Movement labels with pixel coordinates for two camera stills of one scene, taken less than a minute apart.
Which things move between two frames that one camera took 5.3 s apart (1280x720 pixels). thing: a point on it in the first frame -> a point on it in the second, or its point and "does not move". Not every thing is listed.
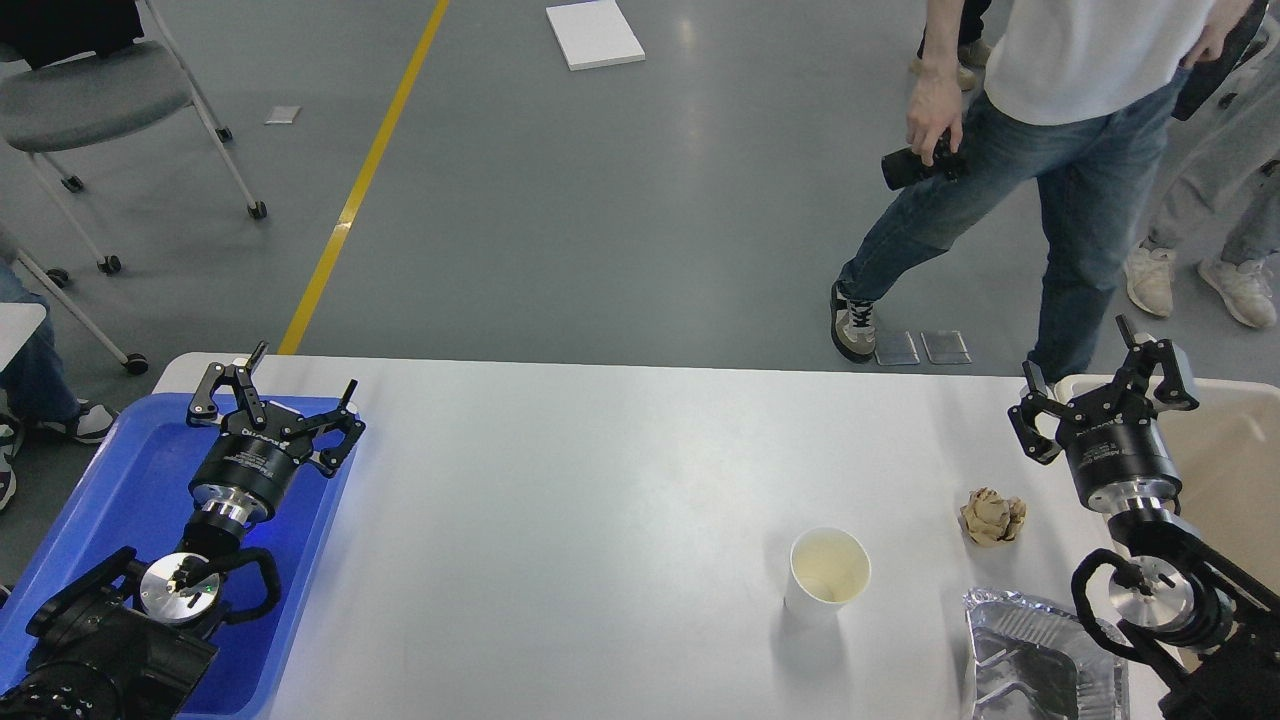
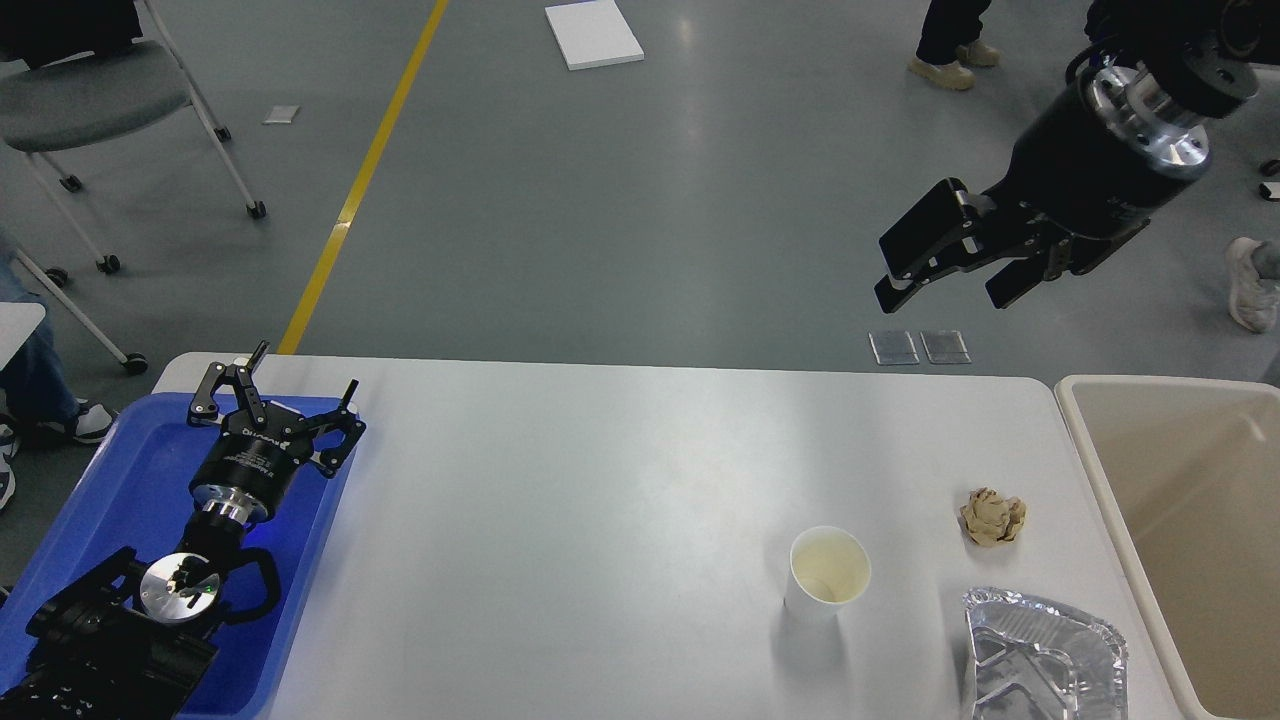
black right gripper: (1120, 457) -> (1097, 167)
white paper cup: (828, 569) does not move
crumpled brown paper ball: (990, 518) does not move
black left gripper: (246, 474) does not move
